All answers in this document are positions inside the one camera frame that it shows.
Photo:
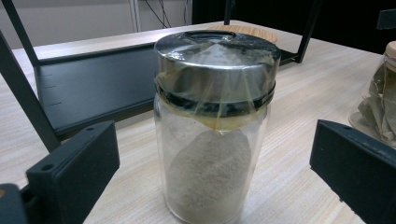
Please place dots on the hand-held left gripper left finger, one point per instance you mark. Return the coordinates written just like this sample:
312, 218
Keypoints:
74, 174

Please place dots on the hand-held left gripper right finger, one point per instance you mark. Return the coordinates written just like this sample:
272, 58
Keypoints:
358, 168

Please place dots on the wooden lid jar pale contents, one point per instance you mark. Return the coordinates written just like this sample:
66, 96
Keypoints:
381, 102

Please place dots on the black metal shelf rack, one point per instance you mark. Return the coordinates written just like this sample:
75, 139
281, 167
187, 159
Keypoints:
96, 84

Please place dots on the metal lid glass jar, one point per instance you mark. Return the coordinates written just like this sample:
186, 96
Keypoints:
211, 174

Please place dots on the black curtain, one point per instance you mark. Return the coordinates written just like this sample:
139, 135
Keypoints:
342, 21

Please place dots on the white metal post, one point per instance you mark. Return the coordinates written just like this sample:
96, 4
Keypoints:
135, 14

